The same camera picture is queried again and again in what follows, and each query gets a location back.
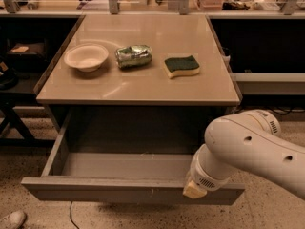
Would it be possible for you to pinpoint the green yellow sponge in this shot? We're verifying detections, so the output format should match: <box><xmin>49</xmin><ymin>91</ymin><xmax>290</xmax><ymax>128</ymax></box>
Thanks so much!
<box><xmin>164</xmin><ymin>55</ymin><xmax>200</xmax><ymax>78</ymax></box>

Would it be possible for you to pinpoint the black cable on floor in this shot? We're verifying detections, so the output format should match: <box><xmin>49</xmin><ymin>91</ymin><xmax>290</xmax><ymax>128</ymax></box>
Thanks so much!
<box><xmin>69</xmin><ymin>201</ymin><xmax>80</xmax><ymax>229</ymax></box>

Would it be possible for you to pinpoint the crushed green soda can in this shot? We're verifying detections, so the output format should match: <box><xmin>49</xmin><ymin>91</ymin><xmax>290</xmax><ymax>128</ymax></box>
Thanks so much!
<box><xmin>115</xmin><ymin>45</ymin><xmax>153</xmax><ymax>69</ymax></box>

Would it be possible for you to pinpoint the black side table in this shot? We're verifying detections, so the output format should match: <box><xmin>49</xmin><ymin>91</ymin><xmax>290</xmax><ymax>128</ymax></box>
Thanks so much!
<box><xmin>0</xmin><ymin>38</ymin><xmax>65</xmax><ymax>149</ymax></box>

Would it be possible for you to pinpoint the black bag on left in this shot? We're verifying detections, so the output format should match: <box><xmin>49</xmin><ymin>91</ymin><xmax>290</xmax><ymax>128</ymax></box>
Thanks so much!
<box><xmin>0</xmin><ymin>60</ymin><xmax>18</xmax><ymax>90</ymax></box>

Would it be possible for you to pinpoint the white paper bowl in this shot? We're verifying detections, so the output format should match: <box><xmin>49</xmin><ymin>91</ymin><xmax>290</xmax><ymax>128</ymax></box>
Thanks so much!
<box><xmin>64</xmin><ymin>43</ymin><xmax>109</xmax><ymax>73</ymax></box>

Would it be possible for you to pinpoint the white shoe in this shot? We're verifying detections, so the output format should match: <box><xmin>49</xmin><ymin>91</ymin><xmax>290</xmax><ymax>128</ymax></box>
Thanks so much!
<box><xmin>0</xmin><ymin>210</ymin><xmax>27</xmax><ymax>229</ymax></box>

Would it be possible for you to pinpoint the grey top drawer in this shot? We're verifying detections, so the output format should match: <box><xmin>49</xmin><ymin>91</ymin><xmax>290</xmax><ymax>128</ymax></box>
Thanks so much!
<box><xmin>20</xmin><ymin>107</ymin><xmax>246</xmax><ymax>206</ymax></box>

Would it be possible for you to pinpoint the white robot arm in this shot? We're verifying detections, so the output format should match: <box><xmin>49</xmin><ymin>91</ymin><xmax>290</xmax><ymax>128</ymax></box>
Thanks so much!
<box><xmin>183</xmin><ymin>110</ymin><xmax>305</xmax><ymax>199</ymax></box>

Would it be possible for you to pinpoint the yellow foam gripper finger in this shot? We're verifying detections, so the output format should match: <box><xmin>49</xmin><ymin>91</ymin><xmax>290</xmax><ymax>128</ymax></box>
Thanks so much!
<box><xmin>183</xmin><ymin>180</ymin><xmax>207</xmax><ymax>199</ymax></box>

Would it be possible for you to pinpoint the grey drawer cabinet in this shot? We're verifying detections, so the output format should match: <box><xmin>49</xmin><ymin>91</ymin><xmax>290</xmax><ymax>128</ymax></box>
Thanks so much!
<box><xmin>37</xmin><ymin>14</ymin><xmax>241</xmax><ymax>154</ymax></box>

